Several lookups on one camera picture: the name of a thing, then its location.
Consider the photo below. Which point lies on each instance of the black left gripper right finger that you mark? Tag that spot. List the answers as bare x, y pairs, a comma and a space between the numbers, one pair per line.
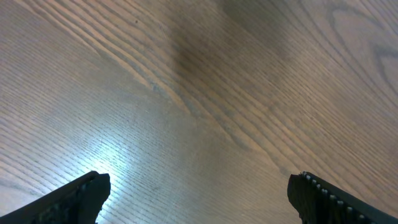
320, 202

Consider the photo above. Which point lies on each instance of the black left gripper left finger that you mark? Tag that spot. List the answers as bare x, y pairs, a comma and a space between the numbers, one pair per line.
78, 202

